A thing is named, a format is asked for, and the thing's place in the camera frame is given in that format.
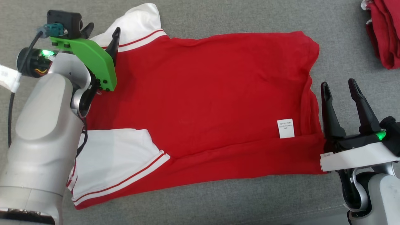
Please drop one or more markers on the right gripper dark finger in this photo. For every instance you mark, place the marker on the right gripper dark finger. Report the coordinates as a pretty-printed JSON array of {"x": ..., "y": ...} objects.
[
  {"x": 367, "y": 118},
  {"x": 332, "y": 122}
]

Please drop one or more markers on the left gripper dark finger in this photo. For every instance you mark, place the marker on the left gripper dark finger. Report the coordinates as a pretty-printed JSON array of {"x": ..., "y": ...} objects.
[
  {"x": 114, "y": 47},
  {"x": 87, "y": 30}
]

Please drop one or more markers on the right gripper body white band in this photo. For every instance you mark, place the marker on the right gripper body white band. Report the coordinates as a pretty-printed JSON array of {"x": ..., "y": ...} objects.
[{"x": 350, "y": 156}]

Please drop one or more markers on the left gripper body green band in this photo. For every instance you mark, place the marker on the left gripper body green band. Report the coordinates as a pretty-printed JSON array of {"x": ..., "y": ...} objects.
[{"x": 90, "y": 59}]

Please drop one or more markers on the red shorts with white stripe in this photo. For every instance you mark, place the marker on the red shorts with white stripe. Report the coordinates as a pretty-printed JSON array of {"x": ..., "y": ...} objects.
[{"x": 387, "y": 31}]

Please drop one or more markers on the red white basketball jersey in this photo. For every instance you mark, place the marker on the red white basketball jersey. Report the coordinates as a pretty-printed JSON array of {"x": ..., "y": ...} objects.
[{"x": 203, "y": 93}]

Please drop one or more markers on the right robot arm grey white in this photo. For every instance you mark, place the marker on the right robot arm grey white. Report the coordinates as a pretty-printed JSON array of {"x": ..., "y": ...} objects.
[{"x": 381, "y": 197}]

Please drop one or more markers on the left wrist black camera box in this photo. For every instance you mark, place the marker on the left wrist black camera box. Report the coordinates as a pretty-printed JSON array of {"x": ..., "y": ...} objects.
[{"x": 64, "y": 18}]

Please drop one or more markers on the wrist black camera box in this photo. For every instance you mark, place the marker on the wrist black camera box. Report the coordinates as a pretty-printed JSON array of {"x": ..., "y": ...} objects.
[
  {"x": 64, "y": 18},
  {"x": 392, "y": 137}
]

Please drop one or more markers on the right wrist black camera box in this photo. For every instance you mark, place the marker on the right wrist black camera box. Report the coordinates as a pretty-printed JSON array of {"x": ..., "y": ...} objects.
[{"x": 392, "y": 137}]

